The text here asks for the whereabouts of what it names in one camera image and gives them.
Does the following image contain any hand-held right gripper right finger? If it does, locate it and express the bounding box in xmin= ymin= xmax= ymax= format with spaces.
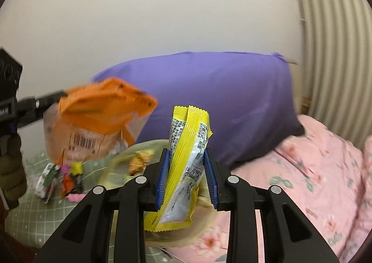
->
xmin=203 ymin=149 xmax=340 ymax=263

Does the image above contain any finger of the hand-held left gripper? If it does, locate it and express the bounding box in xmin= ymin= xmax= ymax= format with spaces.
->
xmin=16 ymin=90 xmax=69 ymax=130

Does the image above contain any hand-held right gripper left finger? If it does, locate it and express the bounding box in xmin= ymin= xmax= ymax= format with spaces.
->
xmin=32 ymin=148 xmax=172 ymax=263

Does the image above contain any yellow snack packet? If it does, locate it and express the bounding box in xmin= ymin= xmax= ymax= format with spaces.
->
xmin=144 ymin=104 xmax=214 ymax=233

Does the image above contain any pale yellow plastic bag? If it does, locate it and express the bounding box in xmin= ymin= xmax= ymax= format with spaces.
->
xmin=100 ymin=139 xmax=221 ymax=249

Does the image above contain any orange snack bag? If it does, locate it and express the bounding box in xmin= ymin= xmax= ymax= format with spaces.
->
xmin=43 ymin=77 xmax=159 ymax=166

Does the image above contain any red orange snack wrapper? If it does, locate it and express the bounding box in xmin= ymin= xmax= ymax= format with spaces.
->
xmin=60 ymin=175 xmax=83 ymax=198

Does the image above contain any person's left forearm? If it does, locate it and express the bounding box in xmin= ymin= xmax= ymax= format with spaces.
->
xmin=0 ymin=133 xmax=28 ymax=209

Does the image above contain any orange crumpled wrapper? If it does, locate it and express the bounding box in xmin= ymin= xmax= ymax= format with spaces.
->
xmin=128 ymin=149 xmax=154 ymax=176

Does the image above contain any yellow candy wrapper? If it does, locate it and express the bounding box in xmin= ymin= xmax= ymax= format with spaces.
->
xmin=70 ymin=162 xmax=84 ymax=178

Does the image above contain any pink white snack wrapper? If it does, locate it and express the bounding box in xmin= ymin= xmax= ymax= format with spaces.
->
xmin=35 ymin=163 xmax=60 ymax=205

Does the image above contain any purple cloth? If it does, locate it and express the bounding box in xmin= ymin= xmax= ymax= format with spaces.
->
xmin=91 ymin=51 xmax=306 ymax=169

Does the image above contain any pink crumpled wrapper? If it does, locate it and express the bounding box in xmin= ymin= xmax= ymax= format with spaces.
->
xmin=66 ymin=192 xmax=85 ymax=203

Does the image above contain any pink floral blanket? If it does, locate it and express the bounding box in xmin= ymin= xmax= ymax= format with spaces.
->
xmin=163 ymin=115 xmax=372 ymax=263

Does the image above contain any beige ribbed curtain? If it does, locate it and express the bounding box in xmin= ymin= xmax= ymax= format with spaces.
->
xmin=291 ymin=0 xmax=372 ymax=150

